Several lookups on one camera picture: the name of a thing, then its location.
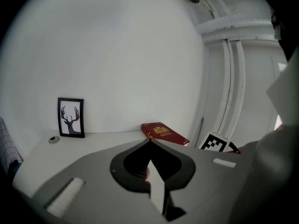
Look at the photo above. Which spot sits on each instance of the checkered cloth covered table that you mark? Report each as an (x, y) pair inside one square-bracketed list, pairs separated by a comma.
[(8, 143)]

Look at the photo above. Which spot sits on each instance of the black deer picture frame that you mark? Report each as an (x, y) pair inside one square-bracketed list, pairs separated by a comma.
[(71, 118)]

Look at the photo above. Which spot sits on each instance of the person's black clothes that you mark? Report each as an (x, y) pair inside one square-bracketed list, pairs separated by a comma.
[(285, 31)]

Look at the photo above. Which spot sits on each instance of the red hardcover book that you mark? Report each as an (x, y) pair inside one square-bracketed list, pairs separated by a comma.
[(165, 134)]

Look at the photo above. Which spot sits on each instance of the white vertical wall pipes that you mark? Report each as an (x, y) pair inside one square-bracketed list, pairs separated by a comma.
[(233, 83)]

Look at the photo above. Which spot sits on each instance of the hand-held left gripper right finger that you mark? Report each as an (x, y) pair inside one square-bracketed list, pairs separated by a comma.
[(210, 183)]

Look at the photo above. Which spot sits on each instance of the black thin pole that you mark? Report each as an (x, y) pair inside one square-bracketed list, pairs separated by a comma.
[(200, 129)]

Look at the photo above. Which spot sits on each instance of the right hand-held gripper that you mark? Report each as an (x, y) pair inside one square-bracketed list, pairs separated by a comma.
[(213, 143)]

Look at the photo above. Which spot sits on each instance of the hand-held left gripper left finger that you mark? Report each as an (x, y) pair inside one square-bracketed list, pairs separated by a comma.
[(93, 183)]

